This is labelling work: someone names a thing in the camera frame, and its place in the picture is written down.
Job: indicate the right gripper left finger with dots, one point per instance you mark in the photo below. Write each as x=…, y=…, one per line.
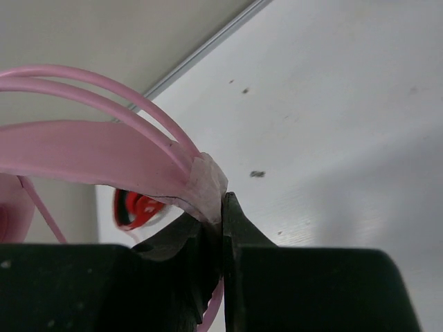
x=168, y=282

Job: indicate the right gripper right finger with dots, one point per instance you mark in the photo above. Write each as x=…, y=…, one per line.
x=273, y=288

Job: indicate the pink headphones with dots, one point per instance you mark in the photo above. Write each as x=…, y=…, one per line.
x=142, y=151

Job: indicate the red headphones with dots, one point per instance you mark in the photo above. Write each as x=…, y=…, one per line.
x=132, y=210

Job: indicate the aluminium rail frame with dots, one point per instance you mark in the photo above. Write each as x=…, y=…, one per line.
x=230, y=63

